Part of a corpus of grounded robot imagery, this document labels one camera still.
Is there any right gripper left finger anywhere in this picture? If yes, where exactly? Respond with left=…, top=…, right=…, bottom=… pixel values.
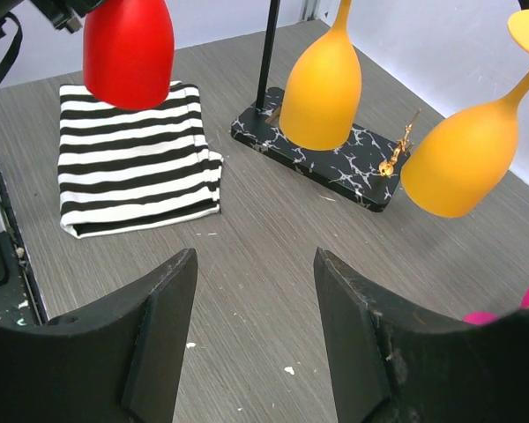
left=0, top=249, right=198, bottom=422

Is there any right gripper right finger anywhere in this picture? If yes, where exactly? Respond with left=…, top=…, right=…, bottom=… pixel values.
left=314, top=249, right=529, bottom=422

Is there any gold wine glass rack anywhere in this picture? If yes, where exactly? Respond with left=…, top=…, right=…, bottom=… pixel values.
left=230, top=0, right=529, bottom=213

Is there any yellow plastic wine glass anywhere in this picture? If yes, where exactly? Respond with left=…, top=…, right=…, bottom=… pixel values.
left=400, top=9, right=529, bottom=219

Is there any red plastic wine glass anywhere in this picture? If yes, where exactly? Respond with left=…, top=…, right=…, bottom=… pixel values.
left=83, top=0, right=175, bottom=110

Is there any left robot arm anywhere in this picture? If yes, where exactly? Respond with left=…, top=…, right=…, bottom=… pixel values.
left=0, top=1, right=84, bottom=88

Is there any pink plastic wine glass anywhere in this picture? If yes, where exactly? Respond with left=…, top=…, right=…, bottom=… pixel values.
left=463, top=288, right=529, bottom=325

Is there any black white striped cloth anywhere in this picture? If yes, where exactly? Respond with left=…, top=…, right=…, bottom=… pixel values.
left=57, top=81, right=224, bottom=239

